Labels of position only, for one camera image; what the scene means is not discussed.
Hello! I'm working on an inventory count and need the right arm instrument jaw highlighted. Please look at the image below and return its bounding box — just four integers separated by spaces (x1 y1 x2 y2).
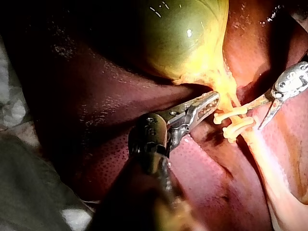
257 98 282 130
244 93 274 111

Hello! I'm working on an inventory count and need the left arm instrument jaw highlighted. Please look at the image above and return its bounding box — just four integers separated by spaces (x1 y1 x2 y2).
183 90 217 109
189 92 220 128

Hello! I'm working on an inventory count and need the right arm instrument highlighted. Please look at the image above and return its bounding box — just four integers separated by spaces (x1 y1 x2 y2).
271 61 308 100

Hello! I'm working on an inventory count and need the left arm instrument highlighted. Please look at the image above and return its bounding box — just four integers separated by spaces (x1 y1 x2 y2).
128 107 194 175

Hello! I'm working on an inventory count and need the gallbladder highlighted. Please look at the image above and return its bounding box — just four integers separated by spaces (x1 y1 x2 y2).
133 0 243 110

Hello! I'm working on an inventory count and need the thin tube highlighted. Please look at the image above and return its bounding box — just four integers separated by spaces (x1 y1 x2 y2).
226 92 242 110

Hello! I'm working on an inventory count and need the white clip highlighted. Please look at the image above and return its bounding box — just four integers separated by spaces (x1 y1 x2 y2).
213 107 248 125
222 117 255 138
227 131 244 143

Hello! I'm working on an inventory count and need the pale fatty tissue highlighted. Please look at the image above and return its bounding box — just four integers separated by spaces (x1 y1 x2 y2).
237 128 308 231

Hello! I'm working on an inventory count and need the dark red liver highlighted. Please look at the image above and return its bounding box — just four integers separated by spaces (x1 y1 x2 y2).
7 0 308 231

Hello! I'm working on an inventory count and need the white cloth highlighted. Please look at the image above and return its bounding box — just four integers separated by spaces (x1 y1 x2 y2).
0 36 34 132

